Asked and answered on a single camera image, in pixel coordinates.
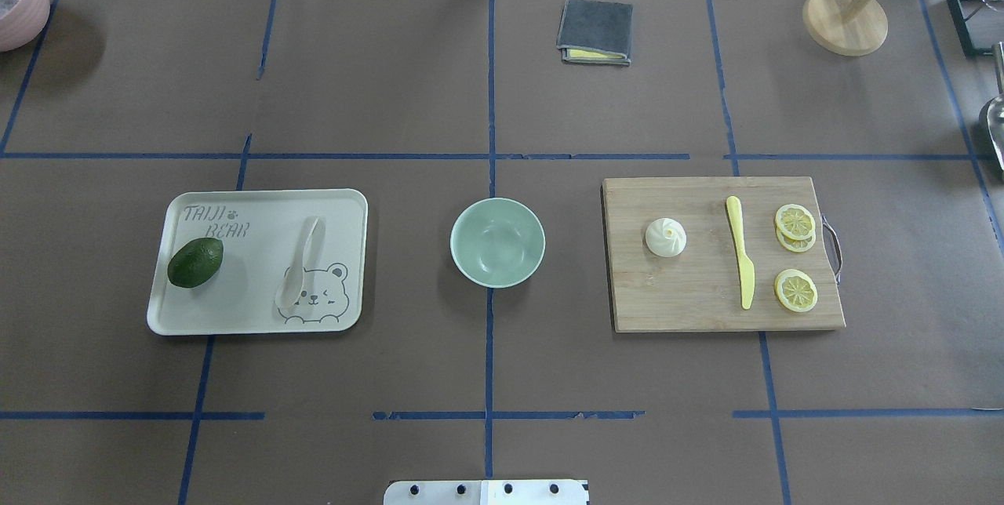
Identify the lemon slice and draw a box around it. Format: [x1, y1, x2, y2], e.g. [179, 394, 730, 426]
[776, 230, 817, 253]
[774, 202, 817, 242]
[774, 268, 818, 313]

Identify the metal scoop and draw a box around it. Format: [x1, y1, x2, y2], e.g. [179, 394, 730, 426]
[980, 42, 1003, 170]

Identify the green avocado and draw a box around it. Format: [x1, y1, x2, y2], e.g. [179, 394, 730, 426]
[166, 237, 224, 289]

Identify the white steamed bun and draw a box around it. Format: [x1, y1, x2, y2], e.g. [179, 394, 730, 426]
[643, 218, 687, 258]

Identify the beige bear serving tray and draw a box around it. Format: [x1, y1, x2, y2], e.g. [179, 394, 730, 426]
[147, 188, 369, 335]

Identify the yellow plastic knife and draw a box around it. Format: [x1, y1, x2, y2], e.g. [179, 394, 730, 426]
[725, 195, 756, 310]

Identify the middle lemon slice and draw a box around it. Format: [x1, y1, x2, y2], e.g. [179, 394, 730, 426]
[776, 230, 817, 253]

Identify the white mounting plate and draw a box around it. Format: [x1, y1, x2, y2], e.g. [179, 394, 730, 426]
[383, 478, 591, 504]

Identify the light green bowl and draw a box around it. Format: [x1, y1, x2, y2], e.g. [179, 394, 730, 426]
[449, 198, 546, 289]

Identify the lower lemon slice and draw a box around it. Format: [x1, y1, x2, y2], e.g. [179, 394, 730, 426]
[774, 268, 818, 313]

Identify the grey folded cloth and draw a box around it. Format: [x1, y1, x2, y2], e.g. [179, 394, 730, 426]
[556, 0, 634, 66]

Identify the black glass rack tray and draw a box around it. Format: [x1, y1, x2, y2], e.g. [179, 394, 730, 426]
[947, 0, 1003, 57]

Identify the wooden cutting board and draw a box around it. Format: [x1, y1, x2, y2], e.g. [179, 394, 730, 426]
[602, 176, 846, 332]

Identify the wooden mug tree stand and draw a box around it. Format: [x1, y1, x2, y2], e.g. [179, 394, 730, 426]
[801, 0, 889, 57]

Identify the upper lemon slice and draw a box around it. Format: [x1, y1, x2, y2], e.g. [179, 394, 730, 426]
[774, 202, 817, 242]

